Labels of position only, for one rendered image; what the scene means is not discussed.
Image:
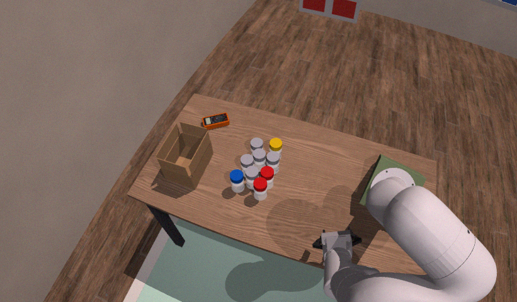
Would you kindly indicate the orange digital multimeter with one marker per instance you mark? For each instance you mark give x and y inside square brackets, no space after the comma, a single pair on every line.
[215,121]

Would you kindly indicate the white bottle with red cap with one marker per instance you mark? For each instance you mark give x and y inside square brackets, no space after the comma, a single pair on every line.
[267,172]
[260,188]

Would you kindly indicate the brown cardboard box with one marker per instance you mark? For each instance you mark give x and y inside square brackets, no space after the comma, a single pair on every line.
[184,156]

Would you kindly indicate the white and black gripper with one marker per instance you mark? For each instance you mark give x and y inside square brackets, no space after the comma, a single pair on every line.
[349,244]

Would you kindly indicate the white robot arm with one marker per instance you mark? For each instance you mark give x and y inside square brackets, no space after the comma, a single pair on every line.
[458,267]

